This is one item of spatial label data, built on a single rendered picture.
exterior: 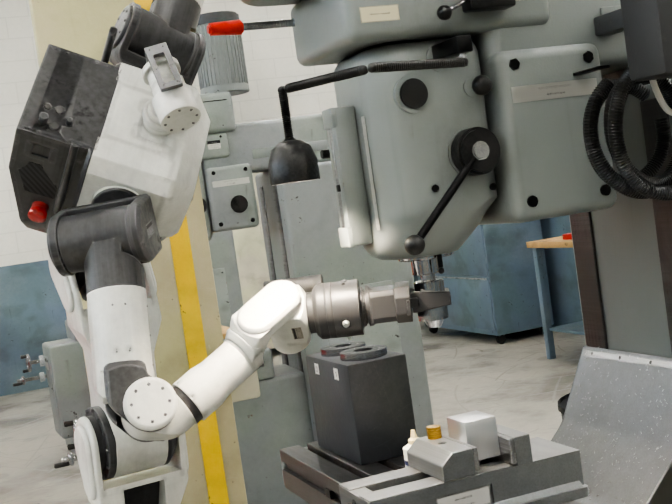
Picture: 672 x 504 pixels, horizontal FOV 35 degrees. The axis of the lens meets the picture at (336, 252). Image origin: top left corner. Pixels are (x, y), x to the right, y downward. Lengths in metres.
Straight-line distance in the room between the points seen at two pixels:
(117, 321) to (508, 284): 7.52
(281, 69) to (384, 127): 9.64
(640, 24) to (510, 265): 7.57
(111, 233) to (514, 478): 0.70
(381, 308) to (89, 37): 1.88
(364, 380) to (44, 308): 8.70
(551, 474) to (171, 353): 1.87
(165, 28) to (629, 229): 0.87
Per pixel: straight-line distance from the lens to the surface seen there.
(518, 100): 1.63
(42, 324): 10.57
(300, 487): 2.14
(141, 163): 1.75
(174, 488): 2.16
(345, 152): 1.61
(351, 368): 1.96
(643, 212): 1.82
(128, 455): 2.09
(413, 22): 1.57
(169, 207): 1.77
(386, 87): 1.57
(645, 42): 1.49
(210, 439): 3.38
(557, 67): 1.67
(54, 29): 3.32
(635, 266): 1.85
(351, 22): 1.53
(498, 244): 8.97
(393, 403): 2.00
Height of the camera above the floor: 1.42
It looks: 3 degrees down
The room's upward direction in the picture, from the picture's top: 8 degrees counter-clockwise
